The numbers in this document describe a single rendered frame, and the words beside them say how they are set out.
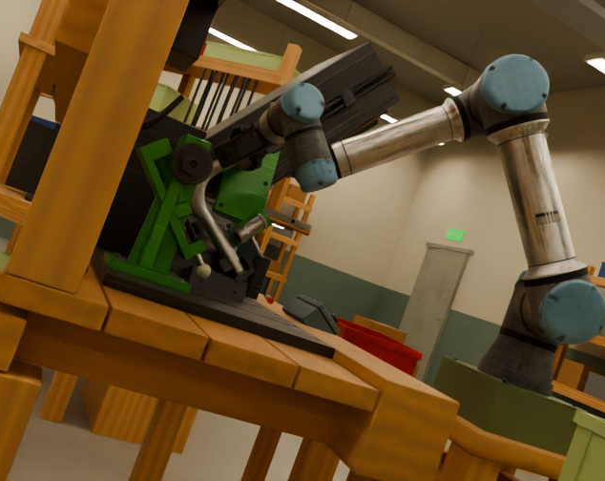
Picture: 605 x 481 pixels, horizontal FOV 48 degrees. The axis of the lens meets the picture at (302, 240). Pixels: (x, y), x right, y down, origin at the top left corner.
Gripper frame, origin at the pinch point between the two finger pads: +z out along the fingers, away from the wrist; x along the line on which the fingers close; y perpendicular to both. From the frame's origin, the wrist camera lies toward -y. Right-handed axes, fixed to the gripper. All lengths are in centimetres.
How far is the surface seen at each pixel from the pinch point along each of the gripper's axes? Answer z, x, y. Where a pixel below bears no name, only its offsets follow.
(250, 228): -0.8, -15.8, -4.5
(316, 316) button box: -5.4, -39.7, -2.0
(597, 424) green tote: -73, -60, -5
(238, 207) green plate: 2.7, -10.1, -3.3
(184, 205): -21.9, -7.1, -23.6
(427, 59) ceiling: 580, 97, 611
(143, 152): -24.2, 4.3, -26.6
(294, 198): 792, 11, 439
